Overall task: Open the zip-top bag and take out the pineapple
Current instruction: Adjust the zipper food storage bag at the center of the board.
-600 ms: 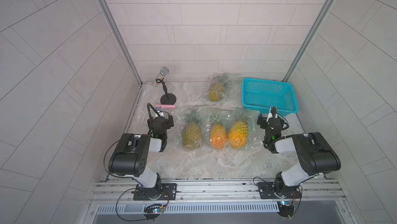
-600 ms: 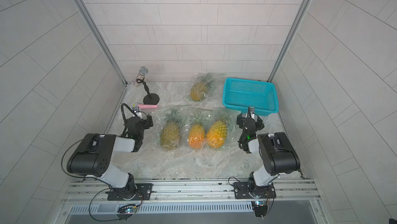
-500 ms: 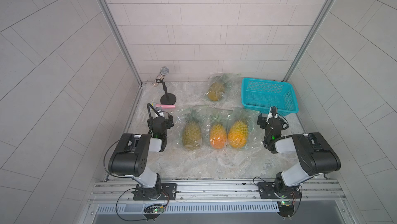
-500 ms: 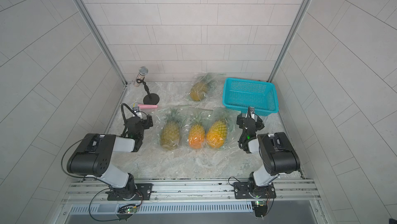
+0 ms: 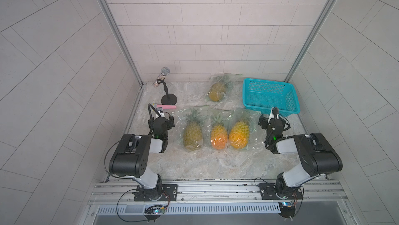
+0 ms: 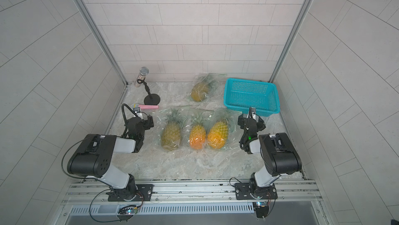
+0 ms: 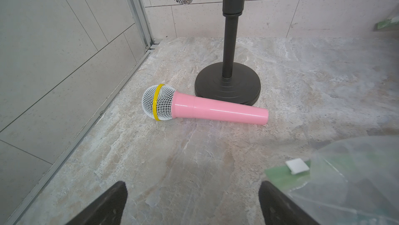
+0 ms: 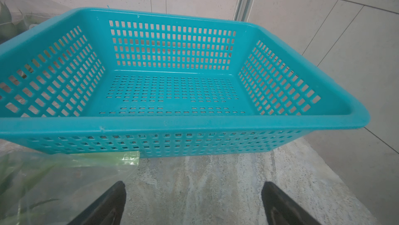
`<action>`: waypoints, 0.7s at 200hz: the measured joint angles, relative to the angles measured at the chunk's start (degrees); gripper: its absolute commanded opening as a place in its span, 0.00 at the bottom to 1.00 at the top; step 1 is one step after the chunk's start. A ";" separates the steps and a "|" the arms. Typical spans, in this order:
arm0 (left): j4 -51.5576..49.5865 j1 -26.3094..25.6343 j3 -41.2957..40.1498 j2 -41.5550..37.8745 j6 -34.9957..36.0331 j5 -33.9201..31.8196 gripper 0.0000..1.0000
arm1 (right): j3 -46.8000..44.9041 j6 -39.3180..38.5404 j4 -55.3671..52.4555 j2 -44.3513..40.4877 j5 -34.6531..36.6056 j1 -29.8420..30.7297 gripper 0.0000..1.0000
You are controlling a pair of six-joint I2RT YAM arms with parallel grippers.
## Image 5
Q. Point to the left circuit board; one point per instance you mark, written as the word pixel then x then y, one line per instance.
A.
pixel 154 212

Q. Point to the teal plastic basket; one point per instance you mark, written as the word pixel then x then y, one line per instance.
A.
pixel 262 95

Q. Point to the far pineapple zip bag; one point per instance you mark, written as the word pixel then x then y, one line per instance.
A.
pixel 228 79

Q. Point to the orange pineapple zip bag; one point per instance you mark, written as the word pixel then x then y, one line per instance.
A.
pixel 227 115

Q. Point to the right circuit board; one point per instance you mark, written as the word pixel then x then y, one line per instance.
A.
pixel 287 210

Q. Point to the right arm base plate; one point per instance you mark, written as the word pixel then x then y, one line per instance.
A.
pixel 271 191

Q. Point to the glitter silver microphone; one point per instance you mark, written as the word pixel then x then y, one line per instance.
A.
pixel 165 71

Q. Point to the zip-top bag green pineapple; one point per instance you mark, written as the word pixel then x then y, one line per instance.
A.
pixel 182 118

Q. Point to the yellow pineapple zip bag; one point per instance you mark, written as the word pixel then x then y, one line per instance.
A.
pixel 251 117

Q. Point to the black microphone stand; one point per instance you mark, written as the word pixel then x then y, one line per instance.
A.
pixel 167 99

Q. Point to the aluminium mounting rail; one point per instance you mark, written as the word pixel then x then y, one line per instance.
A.
pixel 215 191

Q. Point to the yellow pineapple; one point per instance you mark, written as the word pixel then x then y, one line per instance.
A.
pixel 239 135

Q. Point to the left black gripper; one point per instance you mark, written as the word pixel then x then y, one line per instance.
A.
pixel 168 122

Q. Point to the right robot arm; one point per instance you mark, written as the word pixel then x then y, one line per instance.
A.
pixel 316 155

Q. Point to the orange pineapple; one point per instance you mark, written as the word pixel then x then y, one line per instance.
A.
pixel 219 133

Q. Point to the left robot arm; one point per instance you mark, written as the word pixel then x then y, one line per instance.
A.
pixel 131 157

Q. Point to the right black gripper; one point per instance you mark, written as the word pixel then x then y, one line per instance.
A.
pixel 264 121

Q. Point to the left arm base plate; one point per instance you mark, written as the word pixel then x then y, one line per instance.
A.
pixel 166 192

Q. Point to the circuit board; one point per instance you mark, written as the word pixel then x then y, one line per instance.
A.
pixel 154 212
pixel 287 210

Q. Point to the far bagged pineapple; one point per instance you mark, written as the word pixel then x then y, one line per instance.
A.
pixel 217 92

